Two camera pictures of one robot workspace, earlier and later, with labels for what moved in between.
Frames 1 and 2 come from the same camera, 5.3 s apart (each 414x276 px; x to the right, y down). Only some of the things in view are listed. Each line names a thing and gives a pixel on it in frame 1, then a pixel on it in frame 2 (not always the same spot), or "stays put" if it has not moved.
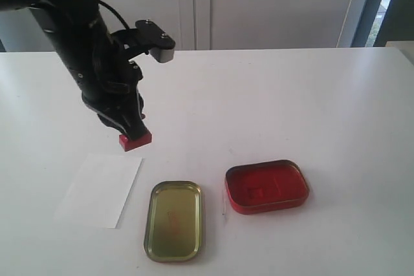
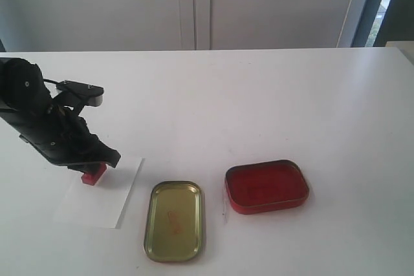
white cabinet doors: [215, 7] stays put
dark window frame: [388, 15] stays put
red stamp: [128, 144] -> [91, 177]
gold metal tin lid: [173, 231] stays put
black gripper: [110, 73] -> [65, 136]
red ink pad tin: [262, 186] stays put
